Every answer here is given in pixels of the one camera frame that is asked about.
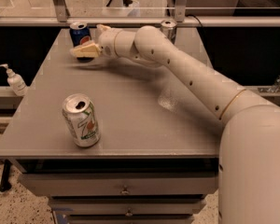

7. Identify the metal rail frame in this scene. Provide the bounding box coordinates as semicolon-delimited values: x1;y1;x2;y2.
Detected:
0;0;280;27

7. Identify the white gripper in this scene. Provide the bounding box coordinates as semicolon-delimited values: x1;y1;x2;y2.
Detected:
70;24;122;58

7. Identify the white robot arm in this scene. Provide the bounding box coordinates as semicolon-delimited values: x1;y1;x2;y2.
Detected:
71;25;280;224

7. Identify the white pump bottle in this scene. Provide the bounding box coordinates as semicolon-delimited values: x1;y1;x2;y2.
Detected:
0;63;28;96

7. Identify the silver Red Bull can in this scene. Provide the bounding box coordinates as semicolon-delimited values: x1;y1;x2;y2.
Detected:
161;20;177;43

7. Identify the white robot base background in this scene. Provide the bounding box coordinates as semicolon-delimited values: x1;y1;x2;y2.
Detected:
102;0;140;17

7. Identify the white 7UP can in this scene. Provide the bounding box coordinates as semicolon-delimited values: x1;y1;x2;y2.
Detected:
63;93;101;147

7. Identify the blue Pepsi can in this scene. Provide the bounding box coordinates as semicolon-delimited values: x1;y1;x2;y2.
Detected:
68;21;94;63

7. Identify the black floor object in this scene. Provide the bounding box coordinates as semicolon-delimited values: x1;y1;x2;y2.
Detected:
0;160;11;192

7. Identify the grey drawer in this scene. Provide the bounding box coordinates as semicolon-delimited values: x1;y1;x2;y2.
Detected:
49;198;205;216
19;174;218;197

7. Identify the grey drawer cabinet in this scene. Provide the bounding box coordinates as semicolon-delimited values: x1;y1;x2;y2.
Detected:
0;31;222;224

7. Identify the metal bracket clamp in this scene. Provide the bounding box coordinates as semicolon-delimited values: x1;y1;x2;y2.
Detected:
258;76;280;93

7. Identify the top grey drawer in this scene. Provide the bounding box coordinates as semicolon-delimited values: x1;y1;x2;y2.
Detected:
19;174;218;197

